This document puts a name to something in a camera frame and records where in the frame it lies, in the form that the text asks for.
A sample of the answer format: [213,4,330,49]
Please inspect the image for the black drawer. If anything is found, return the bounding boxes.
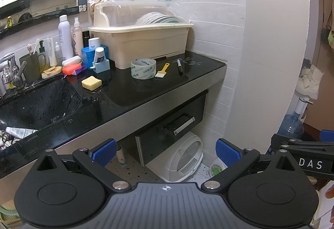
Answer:
[135,90,210,167]

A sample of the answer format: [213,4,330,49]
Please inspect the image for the white toothpaste tube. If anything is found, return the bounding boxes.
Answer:
[94,47,105,64]

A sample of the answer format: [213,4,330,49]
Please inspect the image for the chrome faucet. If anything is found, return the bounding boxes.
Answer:
[0,52,28,96]

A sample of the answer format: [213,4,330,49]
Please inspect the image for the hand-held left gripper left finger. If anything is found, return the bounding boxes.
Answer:
[35,138,132,193]

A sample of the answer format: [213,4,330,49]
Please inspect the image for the orange soap bar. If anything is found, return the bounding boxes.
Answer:
[62,64,82,75]

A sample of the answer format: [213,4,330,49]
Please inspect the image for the white slim bottle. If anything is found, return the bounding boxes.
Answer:
[116,143,127,167]

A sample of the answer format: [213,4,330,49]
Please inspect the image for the stack of white plates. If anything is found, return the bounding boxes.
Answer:
[135,11,183,25]

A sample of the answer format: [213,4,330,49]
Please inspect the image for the small white dropper bottle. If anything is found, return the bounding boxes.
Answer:
[54,42,63,65]

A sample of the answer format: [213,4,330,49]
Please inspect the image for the blue water jug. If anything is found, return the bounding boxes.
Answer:
[277,112,305,141]

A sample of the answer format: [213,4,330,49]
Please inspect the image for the green pump bottle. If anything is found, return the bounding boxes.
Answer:
[39,40,49,72]

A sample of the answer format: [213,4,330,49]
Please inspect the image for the black sink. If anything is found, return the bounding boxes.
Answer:
[0,76,83,138]

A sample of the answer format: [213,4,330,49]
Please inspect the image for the white tube with blue print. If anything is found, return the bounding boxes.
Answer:
[5,126,38,139]

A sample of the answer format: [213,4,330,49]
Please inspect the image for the white jar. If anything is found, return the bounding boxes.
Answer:
[88,37,101,50]

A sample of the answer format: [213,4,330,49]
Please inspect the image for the white water pump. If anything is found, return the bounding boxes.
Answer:
[294,97,314,118]

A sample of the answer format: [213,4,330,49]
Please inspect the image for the small yellow brush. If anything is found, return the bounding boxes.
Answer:
[155,63,170,79]

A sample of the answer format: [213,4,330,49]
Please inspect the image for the beige dish rack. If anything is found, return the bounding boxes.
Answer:
[88,0,194,70]

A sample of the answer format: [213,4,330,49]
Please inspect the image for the white litter box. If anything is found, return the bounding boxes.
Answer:
[145,131,204,184]

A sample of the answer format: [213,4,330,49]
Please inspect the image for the clear tape roll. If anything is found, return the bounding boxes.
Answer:
[131,58,157,81]

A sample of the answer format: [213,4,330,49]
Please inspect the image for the hanging dark bag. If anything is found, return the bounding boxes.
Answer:
[320,10,332,45]

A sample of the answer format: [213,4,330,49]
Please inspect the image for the pink spray bottle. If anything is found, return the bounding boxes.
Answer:
[72,17,84,57]

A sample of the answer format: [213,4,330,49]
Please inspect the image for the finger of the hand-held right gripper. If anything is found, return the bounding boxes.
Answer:
[270,129,334,152]

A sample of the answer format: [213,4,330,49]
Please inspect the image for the white soap bar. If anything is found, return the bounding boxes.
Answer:
[62,55,83,67]

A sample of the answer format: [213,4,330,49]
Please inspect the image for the white crumpled cloth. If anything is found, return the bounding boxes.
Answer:
[297,63,323,100]

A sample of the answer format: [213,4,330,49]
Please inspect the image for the light blue toothpaste holder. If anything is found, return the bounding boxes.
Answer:
[92,59,111,73]

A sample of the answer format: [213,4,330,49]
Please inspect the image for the green patterned dish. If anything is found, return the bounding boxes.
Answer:
[209,159,228,180]

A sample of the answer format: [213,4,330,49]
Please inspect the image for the blue box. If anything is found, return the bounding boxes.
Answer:
[81,45,108,68]

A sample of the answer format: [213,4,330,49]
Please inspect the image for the tall white spray bottle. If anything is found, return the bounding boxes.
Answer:
[58,14,74,61]

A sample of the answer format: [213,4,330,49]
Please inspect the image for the white cosmetic tube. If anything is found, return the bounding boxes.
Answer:
[48,37,58,67]

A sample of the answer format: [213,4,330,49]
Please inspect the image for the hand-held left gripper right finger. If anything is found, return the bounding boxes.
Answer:
[201,138,305,194]

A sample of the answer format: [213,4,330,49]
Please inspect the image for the black wall shelf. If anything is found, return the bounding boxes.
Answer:
[0,5,80,41]

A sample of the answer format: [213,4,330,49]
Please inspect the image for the yellow sponge block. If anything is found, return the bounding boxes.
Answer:
[81,76,102,90]

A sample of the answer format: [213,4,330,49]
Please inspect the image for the purple packet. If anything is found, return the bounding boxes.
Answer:
[72,65,87,76]

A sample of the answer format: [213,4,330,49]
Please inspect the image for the dark green cup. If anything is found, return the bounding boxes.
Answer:
[19,52,46,83]

